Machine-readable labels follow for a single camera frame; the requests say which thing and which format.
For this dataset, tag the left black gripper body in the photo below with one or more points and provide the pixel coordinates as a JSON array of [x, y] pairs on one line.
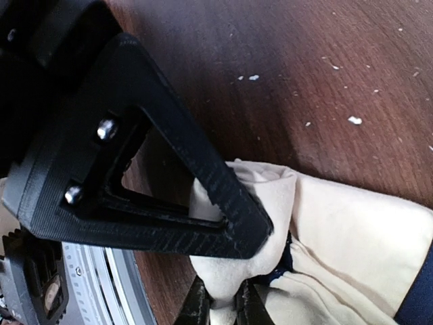
[[46, 47]]

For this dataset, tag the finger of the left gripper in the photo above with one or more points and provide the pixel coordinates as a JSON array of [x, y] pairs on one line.
[[113, 158]]

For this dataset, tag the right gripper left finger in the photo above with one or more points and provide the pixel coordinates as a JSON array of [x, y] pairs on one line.
[[196, 306]]

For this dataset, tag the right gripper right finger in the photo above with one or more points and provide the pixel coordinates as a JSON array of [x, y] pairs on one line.
[[250, 308]]

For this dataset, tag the cream underwear navy trim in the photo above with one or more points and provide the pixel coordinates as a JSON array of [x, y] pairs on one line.
[[337, 255]]

